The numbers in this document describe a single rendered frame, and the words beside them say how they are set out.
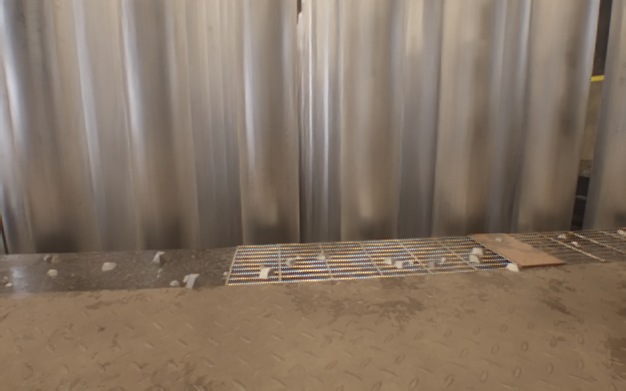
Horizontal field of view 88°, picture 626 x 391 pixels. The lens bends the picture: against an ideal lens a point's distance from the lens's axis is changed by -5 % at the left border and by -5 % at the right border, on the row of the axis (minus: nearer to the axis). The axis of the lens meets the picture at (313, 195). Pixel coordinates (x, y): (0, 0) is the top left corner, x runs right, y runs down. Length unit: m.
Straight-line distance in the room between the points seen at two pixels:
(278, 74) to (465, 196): 0.61
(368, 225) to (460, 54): 0.53
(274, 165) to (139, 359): 0.56
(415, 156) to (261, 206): 0.63
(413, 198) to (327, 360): 0.94
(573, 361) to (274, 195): 0.68
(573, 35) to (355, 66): 0.62
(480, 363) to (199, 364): 0.34
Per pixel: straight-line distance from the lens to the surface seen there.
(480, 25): 1.06
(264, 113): 0.88
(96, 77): 1.30
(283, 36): 0.92
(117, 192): 1.31
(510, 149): 1.44
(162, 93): 0.93
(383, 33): 0.95
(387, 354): 0.47
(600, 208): 1.44
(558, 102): 1.20
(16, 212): 1.48
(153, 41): 0.95
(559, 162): 1.21
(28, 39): 1.07
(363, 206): 0.94
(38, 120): 1.05
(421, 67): 1.29
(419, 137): 1.28
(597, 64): 7.94
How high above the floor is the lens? 0.28
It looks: 12 degrees down
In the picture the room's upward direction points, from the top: straight up
